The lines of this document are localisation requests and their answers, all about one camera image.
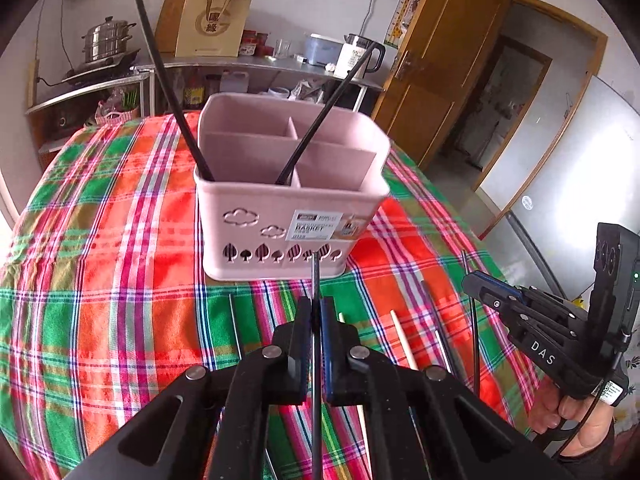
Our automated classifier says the wooden chopstick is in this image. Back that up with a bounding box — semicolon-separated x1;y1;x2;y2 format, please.
390;310;419;372

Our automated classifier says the stainless steel table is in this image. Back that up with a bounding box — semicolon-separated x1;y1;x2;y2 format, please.
134;52;386;116

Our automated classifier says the black induction cooker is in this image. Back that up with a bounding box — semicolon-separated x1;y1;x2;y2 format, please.
62;50;142;86

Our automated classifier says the small pink woven basket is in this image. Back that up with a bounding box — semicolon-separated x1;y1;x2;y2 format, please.
95;102;141;127

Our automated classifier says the brown paper bag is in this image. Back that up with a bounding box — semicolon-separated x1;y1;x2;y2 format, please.
175;0;252;58

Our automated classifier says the wooden cutting board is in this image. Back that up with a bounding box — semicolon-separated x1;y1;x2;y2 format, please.
155;0;226;53

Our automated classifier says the metal stove stand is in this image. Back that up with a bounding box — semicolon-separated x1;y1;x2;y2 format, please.
25;71;151;156

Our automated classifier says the clear plastic bag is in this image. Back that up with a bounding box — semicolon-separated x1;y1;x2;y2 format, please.
290;80;332;104

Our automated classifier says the giraffe wall poster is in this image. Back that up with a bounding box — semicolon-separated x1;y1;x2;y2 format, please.
384;0;430;51

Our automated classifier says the white plastic jug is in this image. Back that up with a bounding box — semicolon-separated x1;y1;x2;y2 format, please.
220;71;251;95

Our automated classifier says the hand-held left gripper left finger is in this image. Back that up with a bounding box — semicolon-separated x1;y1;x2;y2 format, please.
62;296;313;480

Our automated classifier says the stainless steel steamer pot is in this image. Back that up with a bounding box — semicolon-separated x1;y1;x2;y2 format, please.
81;16;137;63

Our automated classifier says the wooden door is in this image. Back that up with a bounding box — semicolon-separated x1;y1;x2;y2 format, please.
372;0;511;171

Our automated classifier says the person's right hand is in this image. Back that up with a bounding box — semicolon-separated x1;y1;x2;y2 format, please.
530;379;616;457

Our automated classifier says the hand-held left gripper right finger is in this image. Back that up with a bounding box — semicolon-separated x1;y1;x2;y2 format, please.
320;296;576;480

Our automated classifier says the metal chopstick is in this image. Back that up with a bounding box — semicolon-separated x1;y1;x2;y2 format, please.
434;329;456;375
228;293;244;362

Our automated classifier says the wooden door frame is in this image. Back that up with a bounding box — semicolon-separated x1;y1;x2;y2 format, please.
420;0;608;241

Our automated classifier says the person's right forearm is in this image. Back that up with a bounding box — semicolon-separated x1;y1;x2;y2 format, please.
547;427;636;480

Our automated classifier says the black chopstick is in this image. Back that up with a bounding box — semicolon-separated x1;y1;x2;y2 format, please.
134;0;217;182
461;250;481;397
311;252;323;480
276;45;379;184
421;280;465;377

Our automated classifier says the white electric kettle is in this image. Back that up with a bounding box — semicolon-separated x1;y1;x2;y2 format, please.
334;34;387;81

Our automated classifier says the pale blue lidded container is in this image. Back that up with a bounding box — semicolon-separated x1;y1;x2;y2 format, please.
304;34;346;67

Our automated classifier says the plaid tablecloth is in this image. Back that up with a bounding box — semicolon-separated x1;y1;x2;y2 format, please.
0;110;531;480

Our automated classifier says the pink plastic utensil basket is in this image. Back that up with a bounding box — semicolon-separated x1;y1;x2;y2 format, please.
194;92;392;281

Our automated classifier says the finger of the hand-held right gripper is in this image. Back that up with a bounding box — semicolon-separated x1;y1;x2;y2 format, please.
492;299;589;342
461;269;587;317

